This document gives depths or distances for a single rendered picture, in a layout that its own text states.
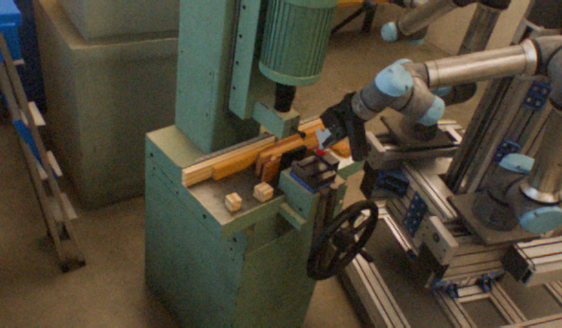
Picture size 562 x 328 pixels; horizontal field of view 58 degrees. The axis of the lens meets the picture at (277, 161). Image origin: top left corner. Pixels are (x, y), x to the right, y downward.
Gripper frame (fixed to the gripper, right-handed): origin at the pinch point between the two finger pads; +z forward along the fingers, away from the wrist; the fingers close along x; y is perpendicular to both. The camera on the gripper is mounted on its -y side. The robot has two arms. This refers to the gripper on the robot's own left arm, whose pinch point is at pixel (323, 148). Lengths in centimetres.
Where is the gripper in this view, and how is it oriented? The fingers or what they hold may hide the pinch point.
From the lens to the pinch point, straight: 144.3
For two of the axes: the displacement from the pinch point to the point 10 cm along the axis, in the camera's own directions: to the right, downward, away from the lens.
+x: -7.4, 3.1, -6.0
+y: -4.8, -8.6, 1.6
